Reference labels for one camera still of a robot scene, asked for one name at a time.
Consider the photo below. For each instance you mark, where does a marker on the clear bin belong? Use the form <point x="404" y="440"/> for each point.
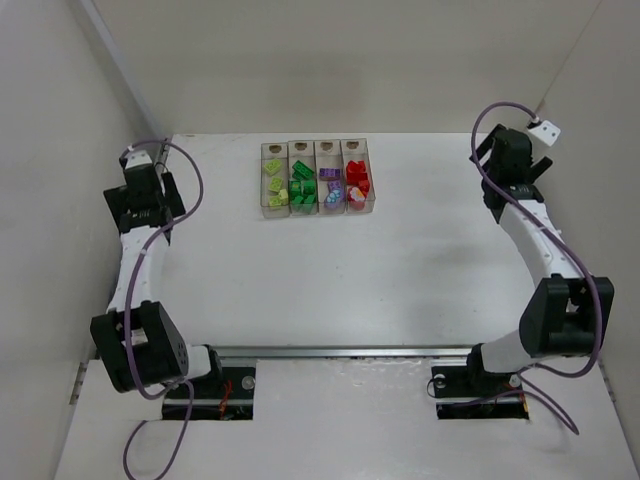
<point x="302" y="151"/>
<point x="270" y="151"/>
<point x="328" y="154"/>
<point x="357" y="150"/>

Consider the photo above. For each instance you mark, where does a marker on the red ring lego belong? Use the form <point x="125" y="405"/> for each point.
<point x="364" y="186"/>

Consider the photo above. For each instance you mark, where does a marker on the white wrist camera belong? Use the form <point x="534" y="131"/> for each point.
<point x="134" y="159"/>
<point x="544" y="132"/>

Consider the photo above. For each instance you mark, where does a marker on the purple lego brick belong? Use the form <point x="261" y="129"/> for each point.
<point x="329" y="174"/>

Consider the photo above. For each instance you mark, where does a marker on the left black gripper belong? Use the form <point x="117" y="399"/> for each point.
<point x="117" y="203"/>

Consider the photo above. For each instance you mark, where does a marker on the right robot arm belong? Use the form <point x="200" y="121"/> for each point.
<point x="568" y="312"/>

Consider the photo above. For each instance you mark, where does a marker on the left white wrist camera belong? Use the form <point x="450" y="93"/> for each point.
<point x="134" y="159"/>

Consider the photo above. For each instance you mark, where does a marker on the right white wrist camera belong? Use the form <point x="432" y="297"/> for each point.
<point x="544" y="132"/>

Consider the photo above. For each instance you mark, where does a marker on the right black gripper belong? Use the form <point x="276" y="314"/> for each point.
<point x="541" y="167"/>

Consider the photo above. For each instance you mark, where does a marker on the green long lego brick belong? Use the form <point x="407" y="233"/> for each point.
<point x="300" y="171"/>

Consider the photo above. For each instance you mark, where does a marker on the purple flower lego piece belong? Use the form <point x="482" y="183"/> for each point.
<point x="336" y="195"/>

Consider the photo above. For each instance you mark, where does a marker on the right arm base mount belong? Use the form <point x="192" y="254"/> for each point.
<point x="460" y="395"/>

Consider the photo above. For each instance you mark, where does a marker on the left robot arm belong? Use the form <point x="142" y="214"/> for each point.
<point x="163" y="356"/>

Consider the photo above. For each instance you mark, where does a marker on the red arch lego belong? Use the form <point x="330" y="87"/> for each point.
<point x="356" y="198"/>

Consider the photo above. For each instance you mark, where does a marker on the lime slope lego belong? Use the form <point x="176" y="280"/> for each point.
<point x="283" y="196"/>

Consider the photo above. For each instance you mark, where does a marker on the lime square lego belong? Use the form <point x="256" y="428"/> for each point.
<point x="272" y="166"/>
<point x="275" y="185"/>

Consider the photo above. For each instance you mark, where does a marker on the red large lego brick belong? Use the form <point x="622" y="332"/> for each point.
<point x="355" y="172"/>

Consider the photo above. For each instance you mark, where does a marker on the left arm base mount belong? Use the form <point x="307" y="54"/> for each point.
<point x="229" y="399"/>

